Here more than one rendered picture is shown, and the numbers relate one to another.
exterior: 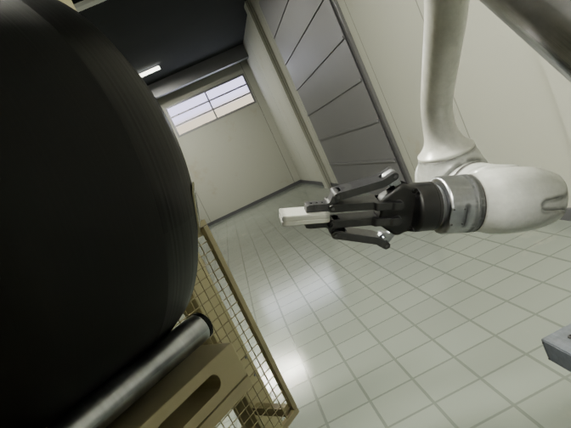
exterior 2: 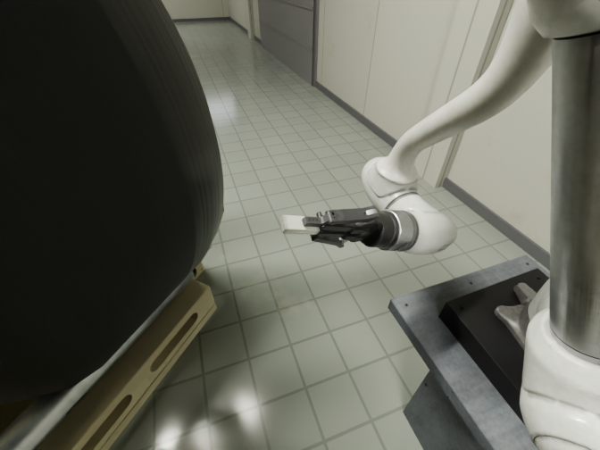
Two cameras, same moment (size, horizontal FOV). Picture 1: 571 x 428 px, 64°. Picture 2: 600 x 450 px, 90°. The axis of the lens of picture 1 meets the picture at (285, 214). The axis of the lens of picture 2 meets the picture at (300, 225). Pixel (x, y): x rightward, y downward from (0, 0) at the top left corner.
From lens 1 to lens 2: 37 cm
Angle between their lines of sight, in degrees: 36
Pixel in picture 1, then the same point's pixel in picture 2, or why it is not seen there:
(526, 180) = (442, 232)
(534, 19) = (582, 262)
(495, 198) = (421, 241)
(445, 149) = (401, 175)
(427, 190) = (387, 228)
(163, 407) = (156, 349)
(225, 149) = not seen: outside the picture
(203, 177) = not seen: outside the picture
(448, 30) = (471, 122)
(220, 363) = (200, 303)
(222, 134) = not seen: outside the picture
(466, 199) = (407, 239)
